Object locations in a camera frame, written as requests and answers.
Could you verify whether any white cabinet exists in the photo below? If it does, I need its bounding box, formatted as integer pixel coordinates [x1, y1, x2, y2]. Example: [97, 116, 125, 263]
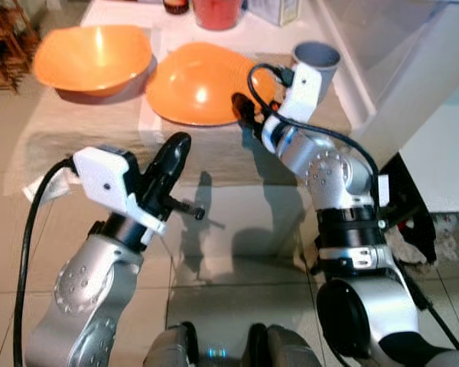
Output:
[314, 0, 459, 215]

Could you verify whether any black bag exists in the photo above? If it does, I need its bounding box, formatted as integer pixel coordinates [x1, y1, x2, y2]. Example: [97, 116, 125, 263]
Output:
[379, 153, 438, 265]

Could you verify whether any grey robot leg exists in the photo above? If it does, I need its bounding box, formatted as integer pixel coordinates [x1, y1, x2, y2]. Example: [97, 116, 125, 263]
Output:
[245, 324, 322, 367]
[142, 321, 201, 367]

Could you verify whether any grey cup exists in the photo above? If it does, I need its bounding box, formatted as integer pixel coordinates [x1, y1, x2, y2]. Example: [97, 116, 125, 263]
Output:
[292, 41, 343, 86]

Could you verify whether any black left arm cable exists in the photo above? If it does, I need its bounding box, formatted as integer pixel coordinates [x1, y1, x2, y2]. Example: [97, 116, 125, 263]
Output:
[13, 157, 81, 367]

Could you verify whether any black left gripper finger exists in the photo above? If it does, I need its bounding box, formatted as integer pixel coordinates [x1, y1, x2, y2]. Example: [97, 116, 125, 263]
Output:
[144, 132, 193, 201]

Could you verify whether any orange plastic bowl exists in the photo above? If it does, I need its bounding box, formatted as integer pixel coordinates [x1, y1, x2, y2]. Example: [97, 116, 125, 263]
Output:
[33, 24, 153, 97]

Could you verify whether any grey robot left leg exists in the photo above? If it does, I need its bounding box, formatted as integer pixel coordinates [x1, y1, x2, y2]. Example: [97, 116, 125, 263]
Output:
[142, 321, 201, 367]

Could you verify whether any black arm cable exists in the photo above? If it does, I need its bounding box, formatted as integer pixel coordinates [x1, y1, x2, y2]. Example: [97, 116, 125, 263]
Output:
[247, 63, 459, 354]
[13, 157, 81, 367]

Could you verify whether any grey robot right leg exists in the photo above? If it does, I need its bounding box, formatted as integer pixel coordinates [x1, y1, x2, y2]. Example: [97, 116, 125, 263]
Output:
[245, 324, 322, 367]

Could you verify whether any pale printed carton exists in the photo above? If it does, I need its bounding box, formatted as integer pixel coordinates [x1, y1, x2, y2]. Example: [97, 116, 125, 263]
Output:
[249, 0, 301, 27]

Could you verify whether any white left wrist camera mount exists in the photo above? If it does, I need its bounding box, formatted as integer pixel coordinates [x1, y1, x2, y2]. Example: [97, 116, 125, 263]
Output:
[72, 145, 169, 247]

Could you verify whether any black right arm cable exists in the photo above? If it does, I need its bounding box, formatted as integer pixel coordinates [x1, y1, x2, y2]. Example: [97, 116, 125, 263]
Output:
[247, 63, 459, 354]

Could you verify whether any brown wooden rack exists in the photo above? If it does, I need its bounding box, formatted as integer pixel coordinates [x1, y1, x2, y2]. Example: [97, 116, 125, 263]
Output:
[0, 0, 33, 93]

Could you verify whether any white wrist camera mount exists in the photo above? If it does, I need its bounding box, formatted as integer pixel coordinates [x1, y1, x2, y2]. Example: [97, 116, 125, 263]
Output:
[269, 63, 324, 131]
[72, 145, 169, 247]

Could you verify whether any beige linen table mat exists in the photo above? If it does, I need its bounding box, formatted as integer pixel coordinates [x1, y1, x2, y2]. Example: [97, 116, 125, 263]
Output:
[6, 52, 354, 196]

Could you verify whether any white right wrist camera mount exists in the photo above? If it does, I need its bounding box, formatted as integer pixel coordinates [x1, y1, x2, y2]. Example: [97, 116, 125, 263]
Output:
[269, 63, 324, 131]

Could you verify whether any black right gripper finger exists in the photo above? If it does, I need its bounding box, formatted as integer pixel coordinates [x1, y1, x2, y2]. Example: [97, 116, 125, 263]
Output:
[231, 92, 255, 125]

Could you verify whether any dark glass jar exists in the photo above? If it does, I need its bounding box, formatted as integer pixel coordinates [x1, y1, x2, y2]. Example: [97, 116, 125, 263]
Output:
[164, 0, 191, 15]

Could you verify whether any red round container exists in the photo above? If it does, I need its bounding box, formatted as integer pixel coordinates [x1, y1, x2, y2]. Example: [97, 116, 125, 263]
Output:
[191, 0, 245, 31]

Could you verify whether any orange plastic plate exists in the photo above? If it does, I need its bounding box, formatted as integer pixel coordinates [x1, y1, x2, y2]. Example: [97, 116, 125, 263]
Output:
[145, 41, 278, 127]

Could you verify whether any white crumpled cloth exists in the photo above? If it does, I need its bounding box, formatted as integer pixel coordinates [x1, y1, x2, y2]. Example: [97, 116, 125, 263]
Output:
[388, 214, 459, 268]

